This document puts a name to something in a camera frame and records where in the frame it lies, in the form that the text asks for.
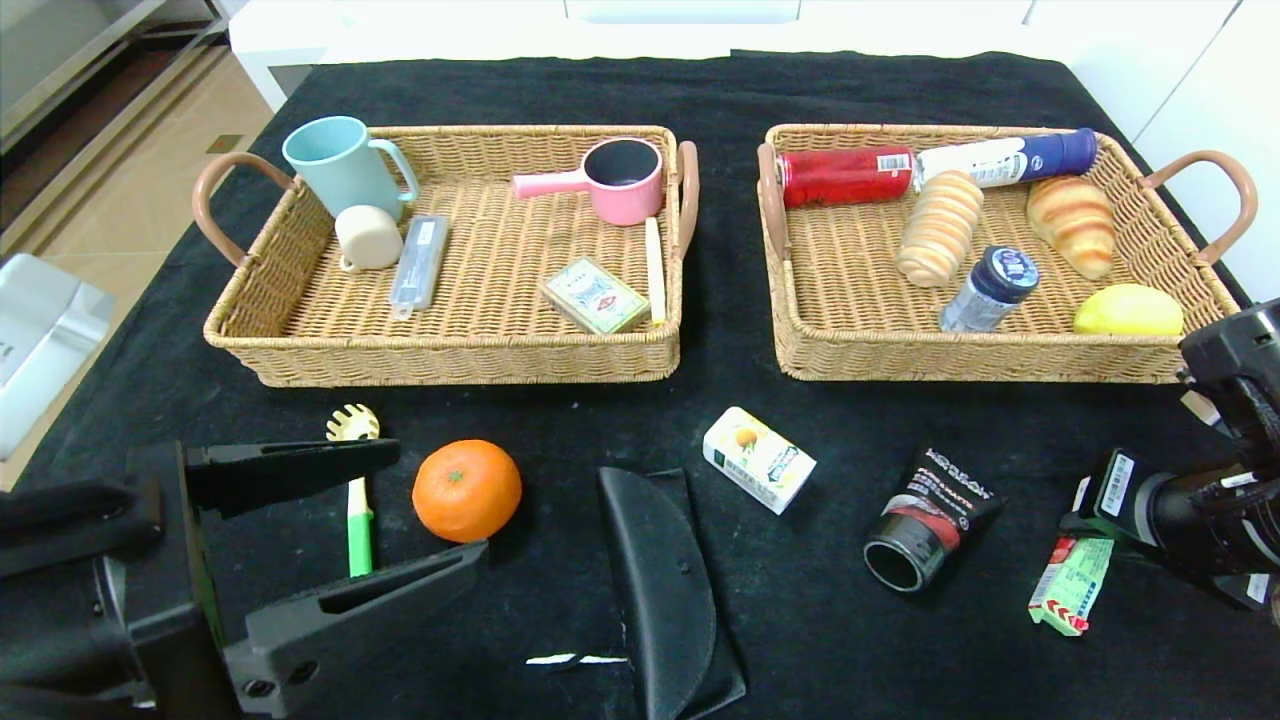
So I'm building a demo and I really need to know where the red drink can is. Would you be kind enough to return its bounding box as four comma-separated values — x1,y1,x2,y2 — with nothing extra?
777,146,918,210

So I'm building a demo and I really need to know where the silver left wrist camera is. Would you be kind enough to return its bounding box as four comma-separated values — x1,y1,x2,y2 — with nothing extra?
0,253,117,461

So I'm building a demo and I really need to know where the small cream cup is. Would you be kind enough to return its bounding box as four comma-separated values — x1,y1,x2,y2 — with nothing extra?
334,205,404,273

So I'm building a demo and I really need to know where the small clear bottle dark cap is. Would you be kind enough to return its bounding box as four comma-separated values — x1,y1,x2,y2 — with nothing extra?
938,245,1041,333

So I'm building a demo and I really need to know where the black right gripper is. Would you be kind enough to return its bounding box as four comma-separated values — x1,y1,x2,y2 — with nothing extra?
1059,447,1178,549

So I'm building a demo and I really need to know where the clear plastic case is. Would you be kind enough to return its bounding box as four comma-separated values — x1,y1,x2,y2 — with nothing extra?
389,214,450,321

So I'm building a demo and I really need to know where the orange fruit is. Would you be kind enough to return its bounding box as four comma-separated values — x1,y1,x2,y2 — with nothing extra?
412,439,523,544

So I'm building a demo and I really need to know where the wicker basket with brown handles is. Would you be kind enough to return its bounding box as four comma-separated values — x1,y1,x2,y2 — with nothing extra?
192,124,699,388
757,123,1258,385

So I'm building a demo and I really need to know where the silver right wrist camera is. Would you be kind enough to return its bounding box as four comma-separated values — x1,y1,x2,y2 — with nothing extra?
1180,388,1229,436

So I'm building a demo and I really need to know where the pale wooden stick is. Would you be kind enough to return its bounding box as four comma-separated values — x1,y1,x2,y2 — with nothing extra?
645,217,668,327

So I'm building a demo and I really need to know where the green card box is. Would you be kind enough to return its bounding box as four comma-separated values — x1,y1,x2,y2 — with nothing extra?
541,257,652,335

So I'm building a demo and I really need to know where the green snack packet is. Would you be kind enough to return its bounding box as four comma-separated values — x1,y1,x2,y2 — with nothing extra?
1029,477,1115,637

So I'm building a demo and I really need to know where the light blue mug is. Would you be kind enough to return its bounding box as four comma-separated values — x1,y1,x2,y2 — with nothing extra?
282,116,420,221

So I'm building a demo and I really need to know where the yellow lemon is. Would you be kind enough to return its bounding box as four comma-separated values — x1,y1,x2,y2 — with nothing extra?
1073,283,1185,337

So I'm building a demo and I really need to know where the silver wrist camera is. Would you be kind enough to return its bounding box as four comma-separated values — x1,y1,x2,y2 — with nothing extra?
0,253,117,461
1180,388,1229,436

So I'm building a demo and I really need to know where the striped spiral bread roll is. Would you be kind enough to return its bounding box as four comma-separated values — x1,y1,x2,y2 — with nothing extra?
895,170,985,289

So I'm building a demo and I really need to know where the black table cloth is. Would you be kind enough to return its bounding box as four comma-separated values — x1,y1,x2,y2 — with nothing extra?
0,52,1280,720

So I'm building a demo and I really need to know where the black glasses case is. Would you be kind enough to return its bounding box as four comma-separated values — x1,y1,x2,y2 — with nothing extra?
597,466,748,720

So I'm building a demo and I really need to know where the grey metal shelf unit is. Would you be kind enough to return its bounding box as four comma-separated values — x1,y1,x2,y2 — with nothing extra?
0,0,236,296

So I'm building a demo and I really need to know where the black cleanser tube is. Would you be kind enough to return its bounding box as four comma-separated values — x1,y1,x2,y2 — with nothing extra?
863,448,1004,594

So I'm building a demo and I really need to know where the small pink handled pot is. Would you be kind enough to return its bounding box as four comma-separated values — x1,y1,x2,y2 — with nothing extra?
512,137,665,227

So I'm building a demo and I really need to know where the yellow pasta spoon green handle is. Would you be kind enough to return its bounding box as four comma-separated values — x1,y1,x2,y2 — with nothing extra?
326,404,381,579

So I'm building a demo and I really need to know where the white bottle with blue cap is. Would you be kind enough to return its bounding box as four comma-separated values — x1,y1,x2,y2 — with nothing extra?
912,127,1099,191

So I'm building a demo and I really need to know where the small white juice box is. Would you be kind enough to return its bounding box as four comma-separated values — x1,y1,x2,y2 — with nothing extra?
702,406,817,516

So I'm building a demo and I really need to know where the golden croissant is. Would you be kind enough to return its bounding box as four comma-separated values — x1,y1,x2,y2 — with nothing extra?
1026,176,1116,281

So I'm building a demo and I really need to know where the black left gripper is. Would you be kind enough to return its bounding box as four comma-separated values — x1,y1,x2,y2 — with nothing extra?
91,437,491,720

